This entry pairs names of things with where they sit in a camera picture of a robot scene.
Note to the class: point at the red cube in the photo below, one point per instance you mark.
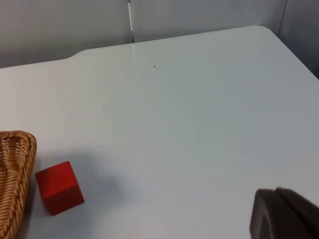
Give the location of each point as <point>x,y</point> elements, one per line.
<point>59,188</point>

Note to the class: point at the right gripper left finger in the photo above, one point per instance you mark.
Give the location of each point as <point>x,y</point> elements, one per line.
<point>270,219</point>

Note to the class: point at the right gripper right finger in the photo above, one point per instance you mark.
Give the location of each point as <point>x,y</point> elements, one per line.
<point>302,211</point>

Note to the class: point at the pale brown wicker basket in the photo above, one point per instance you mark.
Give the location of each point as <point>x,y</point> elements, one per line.
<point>13,179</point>

